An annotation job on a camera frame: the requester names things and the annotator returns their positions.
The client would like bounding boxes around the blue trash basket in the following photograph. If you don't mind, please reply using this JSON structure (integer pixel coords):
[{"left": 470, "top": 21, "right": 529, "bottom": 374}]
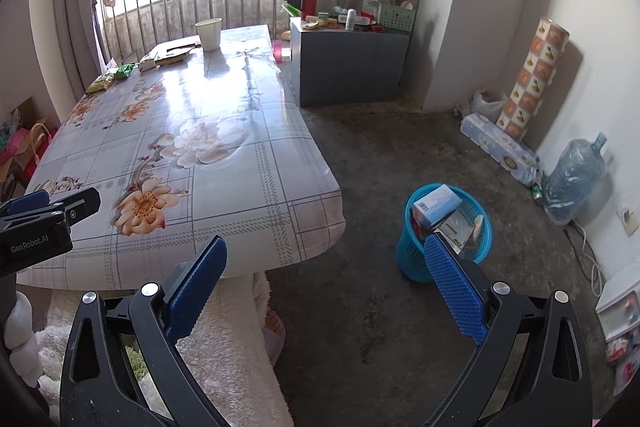
[{"left": 395, "top": 183, "right": 492, "bottom": 283}]

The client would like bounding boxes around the white plastic bag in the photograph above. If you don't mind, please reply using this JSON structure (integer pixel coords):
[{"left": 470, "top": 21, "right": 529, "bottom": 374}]
[{"left": 471, "top": 88, "right": 506, "bottom": 122}]

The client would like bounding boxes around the floral tablecloth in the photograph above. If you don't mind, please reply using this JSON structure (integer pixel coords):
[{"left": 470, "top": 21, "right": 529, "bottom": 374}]
[{"left": 17, "top": 26, "right": 346, "bottom": 291}]

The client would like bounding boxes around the green plastic basket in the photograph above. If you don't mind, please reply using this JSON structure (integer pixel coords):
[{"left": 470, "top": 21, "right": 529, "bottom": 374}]
[{"left": 378, "top": 4, "right": 416, "bottom": 32}]

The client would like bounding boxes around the white lotion bottle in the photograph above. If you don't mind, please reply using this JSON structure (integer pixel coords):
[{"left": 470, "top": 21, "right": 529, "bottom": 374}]
[{"left": 345, "top": 9, "right": 357, "bottom": 31}]

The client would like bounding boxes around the orange flat snack pack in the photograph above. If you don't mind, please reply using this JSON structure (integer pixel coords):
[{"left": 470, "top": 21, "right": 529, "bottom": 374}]
[{"left": 151, "top": 41, "right": 201, "bottom": 67}]

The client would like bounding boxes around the white gloved left hand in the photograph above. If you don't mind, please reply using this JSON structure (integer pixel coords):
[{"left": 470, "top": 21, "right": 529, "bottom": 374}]
[{"left": 3, "top": 291, "right": 43, "bottom": 388}]

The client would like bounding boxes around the white plastic drawer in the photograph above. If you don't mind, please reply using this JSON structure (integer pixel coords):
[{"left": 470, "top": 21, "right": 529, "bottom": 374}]
[{"left": 596, "top": 261, "right": 640, "bottom": 341}]

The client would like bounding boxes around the white fluffy blanket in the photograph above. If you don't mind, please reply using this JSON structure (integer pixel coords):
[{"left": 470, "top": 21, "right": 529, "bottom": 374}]
[{"left": 36, "top": 272, "right": 294, "bottom": 426}]

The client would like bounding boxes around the red thermos bottle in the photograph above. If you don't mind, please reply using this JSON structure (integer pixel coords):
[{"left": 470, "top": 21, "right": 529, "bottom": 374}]
[{"left": 300, "top": 0, "right": 317, "bottom": 20}]

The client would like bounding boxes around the white small box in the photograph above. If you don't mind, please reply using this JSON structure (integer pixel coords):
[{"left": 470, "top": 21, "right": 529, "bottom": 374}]
[{"left": 138, "top": 55, "right": 156, "bottom": 72}]

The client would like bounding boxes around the yellow green snack pack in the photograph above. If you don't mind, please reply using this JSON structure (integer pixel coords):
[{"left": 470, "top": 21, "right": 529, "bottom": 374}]
[{"left": 86, "top": 74, "right": 114, "bottom": 95}]

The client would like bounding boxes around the patterned paper roll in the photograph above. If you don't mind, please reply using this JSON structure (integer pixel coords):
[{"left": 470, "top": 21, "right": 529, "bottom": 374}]
[{"left": 496, "top": 17, "right": 570, "bottom": 142}]

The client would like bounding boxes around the white blue carton box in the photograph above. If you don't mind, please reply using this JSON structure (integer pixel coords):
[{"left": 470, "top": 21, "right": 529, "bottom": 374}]
[{"left": 410, "top": 184, "right": 462, "bottom": 231}]

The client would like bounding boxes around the large water jug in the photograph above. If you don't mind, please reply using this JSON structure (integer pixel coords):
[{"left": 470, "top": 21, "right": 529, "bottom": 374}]
[{"left": 542, "top": 132, "right": 608, "bottom": 225}]

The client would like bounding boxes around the red gift bag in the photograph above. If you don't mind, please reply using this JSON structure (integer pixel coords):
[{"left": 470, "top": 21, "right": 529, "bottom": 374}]
[{"left": 1, "top": 118, "right": 55, "bottom": 186}]

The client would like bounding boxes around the white paper cup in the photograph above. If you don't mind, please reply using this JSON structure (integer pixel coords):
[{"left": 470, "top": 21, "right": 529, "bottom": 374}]
[{"left": 195, "top": 17, "right": 222, "bottom": 52}]

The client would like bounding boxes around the grey cabinet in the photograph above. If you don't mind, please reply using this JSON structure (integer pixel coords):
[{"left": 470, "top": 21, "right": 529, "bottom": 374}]
[{"left": 290, "top": 17, "right": 410, "bottom": 107}]

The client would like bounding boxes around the tissue roll pack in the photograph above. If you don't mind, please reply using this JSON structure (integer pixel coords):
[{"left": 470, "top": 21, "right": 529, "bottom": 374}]
[{"left": 460, "top": 113, "right": 541, "bottom": 187}]

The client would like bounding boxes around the grey left curtain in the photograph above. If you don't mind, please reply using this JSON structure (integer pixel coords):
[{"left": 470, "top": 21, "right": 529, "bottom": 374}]
[{"left": 28, "top": 0, "right": 104, "bottom": 113}]

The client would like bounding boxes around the black cable box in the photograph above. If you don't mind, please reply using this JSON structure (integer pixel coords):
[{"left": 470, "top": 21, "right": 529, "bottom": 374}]
[{"left": 434, "top": 209, "right": 475, "bottom": 255}]

